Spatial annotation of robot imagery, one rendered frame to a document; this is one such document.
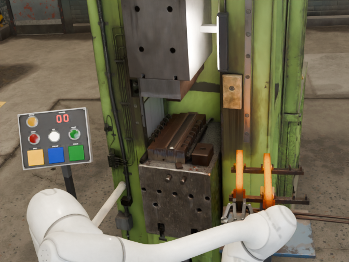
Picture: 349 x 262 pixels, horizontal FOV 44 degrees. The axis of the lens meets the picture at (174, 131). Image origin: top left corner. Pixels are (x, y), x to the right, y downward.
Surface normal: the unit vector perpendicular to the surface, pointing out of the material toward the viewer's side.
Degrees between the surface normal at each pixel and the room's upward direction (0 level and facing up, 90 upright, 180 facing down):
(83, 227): 29
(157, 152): 90
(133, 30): 90
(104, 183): 0
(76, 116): 60
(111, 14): 90
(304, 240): 0
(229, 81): 90
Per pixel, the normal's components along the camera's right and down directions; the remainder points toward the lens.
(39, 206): -0.49, -0.65
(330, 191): -0.07, -0.88
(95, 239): 0.52, -0.75
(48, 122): 0.07, -0.04
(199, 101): -0.32, 0.47
